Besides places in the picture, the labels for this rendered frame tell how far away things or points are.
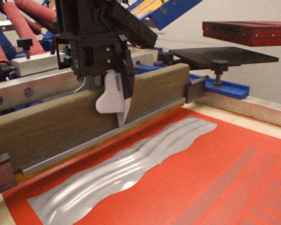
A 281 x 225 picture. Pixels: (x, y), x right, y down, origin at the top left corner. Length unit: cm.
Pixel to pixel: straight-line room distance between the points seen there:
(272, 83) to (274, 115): 185
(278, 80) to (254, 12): 64
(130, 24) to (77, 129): 17
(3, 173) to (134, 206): 16
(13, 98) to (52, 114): 24
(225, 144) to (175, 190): 15
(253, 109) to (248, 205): 26
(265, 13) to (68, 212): 222
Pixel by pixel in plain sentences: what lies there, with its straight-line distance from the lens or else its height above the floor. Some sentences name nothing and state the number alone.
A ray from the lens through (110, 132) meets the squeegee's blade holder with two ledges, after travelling 37.
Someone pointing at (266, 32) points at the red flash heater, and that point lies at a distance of 120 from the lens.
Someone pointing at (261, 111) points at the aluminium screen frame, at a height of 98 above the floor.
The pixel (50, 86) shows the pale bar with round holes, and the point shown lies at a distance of 57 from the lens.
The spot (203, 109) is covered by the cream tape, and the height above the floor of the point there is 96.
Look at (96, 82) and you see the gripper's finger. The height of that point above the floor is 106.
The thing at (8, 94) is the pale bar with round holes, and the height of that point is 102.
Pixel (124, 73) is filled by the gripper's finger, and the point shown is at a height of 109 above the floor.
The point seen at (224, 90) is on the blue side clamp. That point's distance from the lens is 55.
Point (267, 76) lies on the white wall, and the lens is 237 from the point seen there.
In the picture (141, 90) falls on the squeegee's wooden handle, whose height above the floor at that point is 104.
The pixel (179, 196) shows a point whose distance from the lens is 31.
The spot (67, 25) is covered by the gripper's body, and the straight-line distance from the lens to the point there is 33.
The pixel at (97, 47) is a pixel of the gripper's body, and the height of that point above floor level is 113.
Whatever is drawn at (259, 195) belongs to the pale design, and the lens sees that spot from 34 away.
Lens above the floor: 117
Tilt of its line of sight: 24 degrees down
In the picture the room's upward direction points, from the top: 2 degrees counter-clockwise
